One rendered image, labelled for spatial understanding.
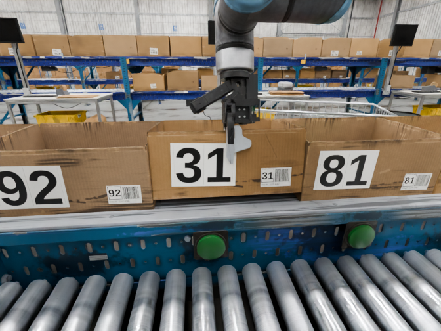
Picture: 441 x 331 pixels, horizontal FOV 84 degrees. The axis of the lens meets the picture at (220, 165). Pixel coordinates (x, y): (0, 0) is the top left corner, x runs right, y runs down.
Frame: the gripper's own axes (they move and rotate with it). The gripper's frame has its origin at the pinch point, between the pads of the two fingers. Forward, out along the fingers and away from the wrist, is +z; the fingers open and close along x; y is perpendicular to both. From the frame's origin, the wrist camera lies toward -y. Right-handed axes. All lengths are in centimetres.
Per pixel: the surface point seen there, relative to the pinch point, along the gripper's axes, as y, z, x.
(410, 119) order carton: 73, -10, 26
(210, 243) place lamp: -5.3, 19.8, -3.9
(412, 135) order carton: 59, -4, 10
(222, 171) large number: -1.4, 3.3, 0.3
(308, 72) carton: 414, -227, 835
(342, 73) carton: 546, -222, 835
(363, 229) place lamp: 33.7, 18.9, -4.0
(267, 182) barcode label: 10.1, 6.7, 0.8
